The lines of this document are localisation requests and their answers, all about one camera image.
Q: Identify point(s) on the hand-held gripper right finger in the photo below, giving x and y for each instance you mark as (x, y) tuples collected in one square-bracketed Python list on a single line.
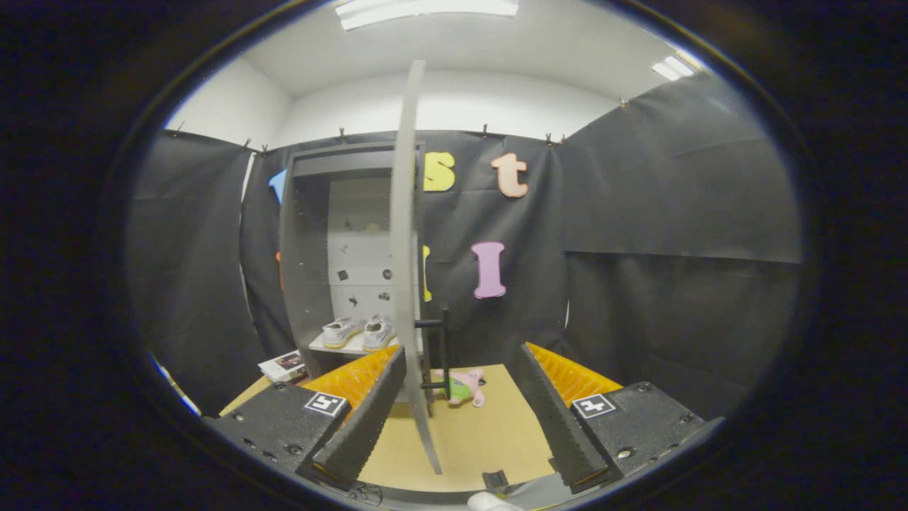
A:
[(550, 426)]

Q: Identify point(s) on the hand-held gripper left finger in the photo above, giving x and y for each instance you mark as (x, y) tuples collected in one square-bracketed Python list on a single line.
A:
[(369, 426)]

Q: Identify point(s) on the white shoe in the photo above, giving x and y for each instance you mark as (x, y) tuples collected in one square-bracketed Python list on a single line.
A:
[(342, 332), (378, 333)]

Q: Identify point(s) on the grey shoe cabinet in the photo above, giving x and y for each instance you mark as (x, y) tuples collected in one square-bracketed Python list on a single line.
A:
[(305, 284)]

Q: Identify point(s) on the grey shoe cabinet door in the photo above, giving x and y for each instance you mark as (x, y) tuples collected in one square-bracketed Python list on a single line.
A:
[(406, 248)]

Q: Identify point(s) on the small black object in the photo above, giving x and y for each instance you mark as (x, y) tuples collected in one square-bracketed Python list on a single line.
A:
[(494, 479)]

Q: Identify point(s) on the green pink plush toy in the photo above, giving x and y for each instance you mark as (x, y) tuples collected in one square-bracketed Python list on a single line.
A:
[(464, 388)]

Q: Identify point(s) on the white rounded object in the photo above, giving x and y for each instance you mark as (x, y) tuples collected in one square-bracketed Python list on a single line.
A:
[(489, 503)]

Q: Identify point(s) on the white book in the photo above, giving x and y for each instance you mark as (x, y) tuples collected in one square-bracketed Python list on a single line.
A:
[(284, 364)]

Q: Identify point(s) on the black backdrop cloth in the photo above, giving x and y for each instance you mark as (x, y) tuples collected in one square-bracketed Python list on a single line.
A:
[(674, 213)]

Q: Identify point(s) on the small ceiling light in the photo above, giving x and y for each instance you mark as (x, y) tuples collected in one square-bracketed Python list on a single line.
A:
[(672, 67)]

